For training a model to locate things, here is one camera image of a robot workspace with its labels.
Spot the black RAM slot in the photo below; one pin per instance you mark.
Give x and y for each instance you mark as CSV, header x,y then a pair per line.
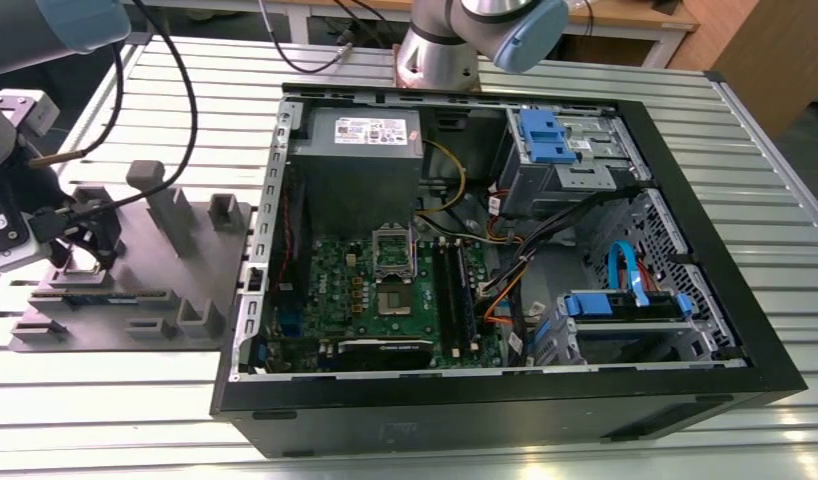
x,y
451,295
458,295

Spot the white rounded wrist camera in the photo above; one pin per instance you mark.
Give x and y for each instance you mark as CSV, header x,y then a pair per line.
x,y
8,250

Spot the CPU socket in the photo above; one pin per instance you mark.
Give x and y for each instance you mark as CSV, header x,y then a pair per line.
x,y
396,300

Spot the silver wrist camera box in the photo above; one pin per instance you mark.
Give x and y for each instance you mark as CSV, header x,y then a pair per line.
x,y
35,110

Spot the wooden cabinet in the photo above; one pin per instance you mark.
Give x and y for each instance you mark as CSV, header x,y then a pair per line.
x,y
775,60

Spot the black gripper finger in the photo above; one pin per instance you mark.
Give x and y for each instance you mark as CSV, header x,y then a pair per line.
x,y
111,235
60,255

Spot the grey power supply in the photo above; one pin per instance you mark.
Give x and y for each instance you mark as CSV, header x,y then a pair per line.
x,y
355,185

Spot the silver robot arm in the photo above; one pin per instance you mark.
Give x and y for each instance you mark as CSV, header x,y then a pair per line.
x,y
442,55

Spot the black PC case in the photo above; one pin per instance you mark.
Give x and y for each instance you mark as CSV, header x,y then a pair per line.
x,y
449,415

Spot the grey parts rack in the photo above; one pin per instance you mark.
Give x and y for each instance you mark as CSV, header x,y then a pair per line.
x,y
148,280

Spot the blue plastic drive carrier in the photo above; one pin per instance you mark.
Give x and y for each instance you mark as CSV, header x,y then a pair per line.
x,y
545,135

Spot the white desk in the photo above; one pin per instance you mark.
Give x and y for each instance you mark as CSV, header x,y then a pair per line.
x,y
215,4

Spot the black graphics card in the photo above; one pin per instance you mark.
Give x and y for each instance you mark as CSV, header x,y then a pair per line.
x,y
382,352

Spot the hard disk in blue carrier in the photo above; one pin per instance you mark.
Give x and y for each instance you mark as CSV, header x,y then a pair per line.
x,y
595,305

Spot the RAM stick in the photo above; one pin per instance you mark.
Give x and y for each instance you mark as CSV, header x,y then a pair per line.
x,y
104,300

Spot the grey metal drive cage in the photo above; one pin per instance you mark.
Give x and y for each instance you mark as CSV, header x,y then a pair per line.
x,y
575,185

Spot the wooden desk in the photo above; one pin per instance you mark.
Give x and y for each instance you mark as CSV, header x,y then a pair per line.
x,y
649,22

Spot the metal locking lever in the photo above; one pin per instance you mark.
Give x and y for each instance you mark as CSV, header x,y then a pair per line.
x,y
418,250

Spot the green motherboard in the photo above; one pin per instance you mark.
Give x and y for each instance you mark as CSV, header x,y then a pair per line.
x,y
335,300

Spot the grey disk bay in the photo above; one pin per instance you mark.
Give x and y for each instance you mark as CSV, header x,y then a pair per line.
x,y
649,330

